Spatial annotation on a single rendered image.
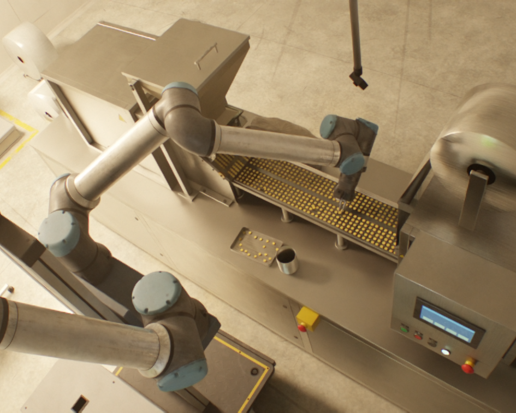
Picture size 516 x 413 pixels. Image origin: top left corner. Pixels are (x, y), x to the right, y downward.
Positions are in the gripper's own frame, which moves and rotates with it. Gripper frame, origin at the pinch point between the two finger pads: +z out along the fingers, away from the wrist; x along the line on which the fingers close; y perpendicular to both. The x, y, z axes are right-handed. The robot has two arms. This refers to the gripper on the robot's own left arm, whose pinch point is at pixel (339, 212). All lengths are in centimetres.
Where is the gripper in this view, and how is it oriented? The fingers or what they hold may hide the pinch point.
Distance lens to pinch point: 198.6
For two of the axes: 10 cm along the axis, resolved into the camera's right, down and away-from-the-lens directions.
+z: -2.6, 9.2, 3.0
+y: -5.7, 1.1, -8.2
